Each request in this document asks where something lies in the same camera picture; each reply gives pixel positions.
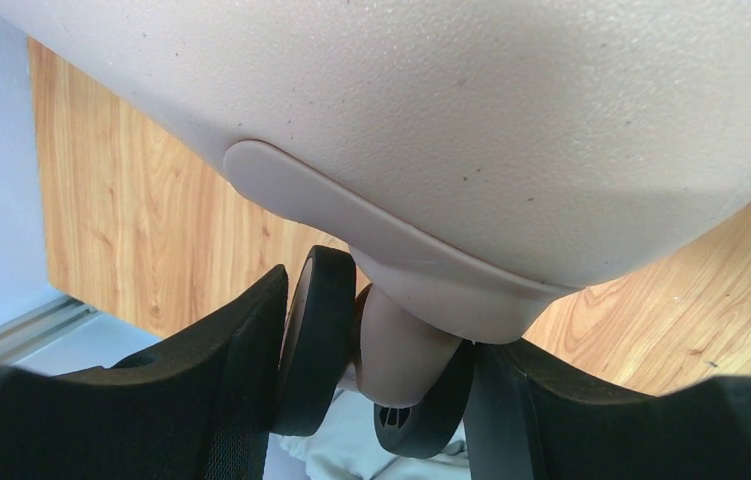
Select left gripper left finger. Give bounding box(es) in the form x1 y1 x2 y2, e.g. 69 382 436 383
0 266 288 479

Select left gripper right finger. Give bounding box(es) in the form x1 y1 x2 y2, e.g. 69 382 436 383
465 340 751 479

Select pink suitcase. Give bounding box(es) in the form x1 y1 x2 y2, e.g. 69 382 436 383
0 1 751 455

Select grey cloth garment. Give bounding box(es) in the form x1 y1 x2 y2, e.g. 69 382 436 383
279 389 471 480

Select aluminium frame rails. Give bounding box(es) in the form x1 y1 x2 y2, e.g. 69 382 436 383
0 295 102 365

